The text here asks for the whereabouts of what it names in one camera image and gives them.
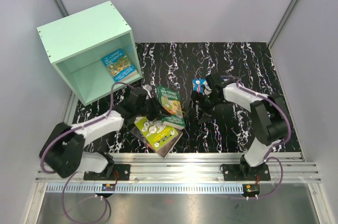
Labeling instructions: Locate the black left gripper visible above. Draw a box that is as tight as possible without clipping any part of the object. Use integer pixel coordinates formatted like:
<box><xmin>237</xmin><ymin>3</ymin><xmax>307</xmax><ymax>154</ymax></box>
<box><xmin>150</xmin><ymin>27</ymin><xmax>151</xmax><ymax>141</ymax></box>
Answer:
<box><xmin>135</xmin><ymin>95</ymin><xmax>171</xmax><ymax>122</ymax></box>

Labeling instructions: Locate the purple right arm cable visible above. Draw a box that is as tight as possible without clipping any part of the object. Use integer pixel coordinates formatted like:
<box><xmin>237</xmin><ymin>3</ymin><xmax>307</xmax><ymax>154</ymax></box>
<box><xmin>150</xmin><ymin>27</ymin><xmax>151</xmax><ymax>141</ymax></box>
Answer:
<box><xmin>219</xmin><ymin>76</ymin><xmax>293</xmax><ymax>200</ymax></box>

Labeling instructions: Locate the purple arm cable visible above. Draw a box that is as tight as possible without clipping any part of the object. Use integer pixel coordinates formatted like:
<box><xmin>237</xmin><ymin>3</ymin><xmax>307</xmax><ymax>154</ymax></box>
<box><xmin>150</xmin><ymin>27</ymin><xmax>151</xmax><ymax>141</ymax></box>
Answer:
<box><xmin>39</xmin><ymin>81</ymin><xmax>138</xmax><ymax>223</ymax></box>
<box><xmin>219</xmin><ymin>76</ymin><xmax>293</xmax><ymax>200</ymax></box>

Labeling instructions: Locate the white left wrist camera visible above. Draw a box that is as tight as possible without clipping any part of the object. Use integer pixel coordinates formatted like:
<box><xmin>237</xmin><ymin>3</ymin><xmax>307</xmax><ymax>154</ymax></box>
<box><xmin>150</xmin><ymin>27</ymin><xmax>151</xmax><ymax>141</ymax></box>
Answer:
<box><xmin>143</xmin><ymin>85</ymin><xmax>152</xmax><ymax>95</ymax></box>

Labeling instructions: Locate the dark tale two cities book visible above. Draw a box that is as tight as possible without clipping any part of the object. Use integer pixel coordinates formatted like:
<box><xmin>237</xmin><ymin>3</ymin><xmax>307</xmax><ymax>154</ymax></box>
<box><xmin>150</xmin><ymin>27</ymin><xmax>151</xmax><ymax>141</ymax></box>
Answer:
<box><xmin>130</xmin><ymin>126</ymin><xmax>183</xmax><ymax>158</ymax></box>

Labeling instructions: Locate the aluminium mounting rail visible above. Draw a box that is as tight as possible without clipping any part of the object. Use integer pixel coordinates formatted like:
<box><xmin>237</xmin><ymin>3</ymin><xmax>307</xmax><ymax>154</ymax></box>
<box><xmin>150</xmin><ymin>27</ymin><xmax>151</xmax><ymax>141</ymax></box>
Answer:
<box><xmin>35</xmin><ymin>152</ymin><xmax>322</xmax><ymax>185</ymax></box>

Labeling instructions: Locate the mint green open cabinet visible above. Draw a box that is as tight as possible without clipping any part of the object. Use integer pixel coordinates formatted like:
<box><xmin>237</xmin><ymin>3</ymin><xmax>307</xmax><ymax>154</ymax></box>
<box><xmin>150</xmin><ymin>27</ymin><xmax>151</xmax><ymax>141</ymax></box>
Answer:
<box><xmin>37</xmin><ymin>1</ymin><xmax>143</xmax><ymax>106</ymax></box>

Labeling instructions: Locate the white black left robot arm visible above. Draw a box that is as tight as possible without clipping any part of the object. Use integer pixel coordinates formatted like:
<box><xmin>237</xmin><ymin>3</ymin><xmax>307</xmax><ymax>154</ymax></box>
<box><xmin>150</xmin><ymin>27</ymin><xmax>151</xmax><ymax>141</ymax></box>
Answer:
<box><xmin>39</xmin><ymin>88</ymin><xmax>170</xmax><ymax>180</ymax></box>

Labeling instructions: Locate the right small circuit board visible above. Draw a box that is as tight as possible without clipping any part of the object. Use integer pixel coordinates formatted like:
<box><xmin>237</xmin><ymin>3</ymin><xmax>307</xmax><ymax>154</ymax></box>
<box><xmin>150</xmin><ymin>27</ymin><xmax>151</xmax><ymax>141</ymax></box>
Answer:
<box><xmin>243</xmin><ymin>184</ymin><xmax>260</xmax><ymax>194</ymax></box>

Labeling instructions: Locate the lime green paperback book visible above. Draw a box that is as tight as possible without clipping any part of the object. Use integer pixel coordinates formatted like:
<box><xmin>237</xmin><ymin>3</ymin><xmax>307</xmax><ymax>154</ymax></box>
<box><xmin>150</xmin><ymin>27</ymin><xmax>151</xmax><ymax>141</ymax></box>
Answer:
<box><xmin>134</xmin><ymin>117</ymin><xmax>179</xmax><ymax>151</ymax></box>

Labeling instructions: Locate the white slotted cable duct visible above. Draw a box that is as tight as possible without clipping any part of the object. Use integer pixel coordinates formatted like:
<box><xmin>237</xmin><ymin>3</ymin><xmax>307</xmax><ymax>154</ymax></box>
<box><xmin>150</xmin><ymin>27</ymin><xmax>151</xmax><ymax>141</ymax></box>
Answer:
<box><xmin>46</xmin><ymin>183</ymin><xmax>243</xmax><ymax>194</ymax></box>

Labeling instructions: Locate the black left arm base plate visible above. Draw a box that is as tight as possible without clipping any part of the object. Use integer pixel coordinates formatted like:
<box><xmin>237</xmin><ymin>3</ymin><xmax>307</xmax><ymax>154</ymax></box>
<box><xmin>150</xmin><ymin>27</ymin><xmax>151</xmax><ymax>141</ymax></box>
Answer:
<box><xmin>83</xmin><ymin>164</ymin><xmax>131</xmax><ymax>181</ymax></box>

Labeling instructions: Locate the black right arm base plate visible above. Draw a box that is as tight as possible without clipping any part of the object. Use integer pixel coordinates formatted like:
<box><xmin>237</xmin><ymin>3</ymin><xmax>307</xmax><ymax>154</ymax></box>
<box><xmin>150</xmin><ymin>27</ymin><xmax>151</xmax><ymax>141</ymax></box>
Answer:
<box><xmin>220</xmin><ymin>163</ymin><xmax>271</xmax><ymax>181</ymax></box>

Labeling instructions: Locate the blue cartoon cover book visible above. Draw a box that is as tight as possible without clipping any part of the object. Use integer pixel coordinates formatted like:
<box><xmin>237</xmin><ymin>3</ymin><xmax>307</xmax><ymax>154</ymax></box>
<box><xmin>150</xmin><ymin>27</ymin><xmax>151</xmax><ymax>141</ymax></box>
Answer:
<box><xmin>192</xmin><ymin>79</ymin><xmax>202</xmax><ymax>93</ymax></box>

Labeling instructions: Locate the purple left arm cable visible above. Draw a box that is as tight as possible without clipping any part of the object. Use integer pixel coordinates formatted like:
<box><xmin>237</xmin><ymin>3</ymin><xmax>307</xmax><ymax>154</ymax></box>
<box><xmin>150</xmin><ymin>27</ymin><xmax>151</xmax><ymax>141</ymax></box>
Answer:
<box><xmin>39</xmin><ymin>81</ymin><xmax>138</xmax><ymax>223</ymax></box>

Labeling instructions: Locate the left small circuit board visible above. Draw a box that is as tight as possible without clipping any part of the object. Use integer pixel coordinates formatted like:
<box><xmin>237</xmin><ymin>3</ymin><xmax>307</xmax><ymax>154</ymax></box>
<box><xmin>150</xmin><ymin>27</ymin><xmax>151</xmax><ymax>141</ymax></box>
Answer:
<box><xmin>101</xmin><ymin>184</ymin><xmax>116</xmax><ymax>192</ymax></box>

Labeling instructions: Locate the green 104-storey treehouse book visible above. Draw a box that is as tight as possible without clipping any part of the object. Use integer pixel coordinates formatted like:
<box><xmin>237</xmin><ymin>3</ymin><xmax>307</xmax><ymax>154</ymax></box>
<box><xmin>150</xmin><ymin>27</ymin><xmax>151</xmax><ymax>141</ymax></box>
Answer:
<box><xmin>157</xmin><ymin>86</ymin><xmax>185</xmax><ymax>130</ymax></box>

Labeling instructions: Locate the small circuit board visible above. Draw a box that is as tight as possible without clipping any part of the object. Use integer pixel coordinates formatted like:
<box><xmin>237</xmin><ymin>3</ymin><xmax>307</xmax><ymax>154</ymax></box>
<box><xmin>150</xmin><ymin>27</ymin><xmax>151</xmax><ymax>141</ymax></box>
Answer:
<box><xmin>243</xmin><ymin>184</ymin><xmax>260</xmax><ymax>194</ymax></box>
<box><xmin>101</xmin><ymin>184</ymin><xmax>116</xmax><ymax>192</ymax></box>

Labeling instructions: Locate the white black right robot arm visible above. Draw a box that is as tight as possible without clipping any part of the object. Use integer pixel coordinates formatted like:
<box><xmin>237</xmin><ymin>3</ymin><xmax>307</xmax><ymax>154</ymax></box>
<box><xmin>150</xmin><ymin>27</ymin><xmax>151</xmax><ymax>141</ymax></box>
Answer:
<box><xmin>191</xmin><ymin>73</ymin><xmax>292</xmax><ymax>181</ymax></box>

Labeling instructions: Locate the black marbled table mat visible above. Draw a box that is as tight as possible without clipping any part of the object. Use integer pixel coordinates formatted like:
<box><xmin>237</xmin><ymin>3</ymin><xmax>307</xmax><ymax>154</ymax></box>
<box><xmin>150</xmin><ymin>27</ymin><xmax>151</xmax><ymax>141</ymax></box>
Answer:
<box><xmin>71</xmin><ymin>42</ymin><xmax>302</xmax><ymax>154</ymax></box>

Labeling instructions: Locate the blue 26-storey treehouse book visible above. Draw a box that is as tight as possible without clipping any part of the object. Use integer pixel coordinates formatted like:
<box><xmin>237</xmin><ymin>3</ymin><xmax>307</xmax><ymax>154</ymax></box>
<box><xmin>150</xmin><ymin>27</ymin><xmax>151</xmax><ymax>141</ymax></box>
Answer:
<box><xmin>101</xmin><ymin>49</ymin><xmax>137</xmax><ymax>82</ymax></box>

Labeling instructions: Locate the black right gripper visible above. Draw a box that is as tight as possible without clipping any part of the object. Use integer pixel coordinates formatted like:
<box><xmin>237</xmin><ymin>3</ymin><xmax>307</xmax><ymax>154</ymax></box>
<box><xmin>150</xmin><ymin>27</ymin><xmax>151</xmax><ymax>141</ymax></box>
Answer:
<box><xmin>184</xmin><ymin>90</ymin><xmax>222</xmax><ymax>125</ymax></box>

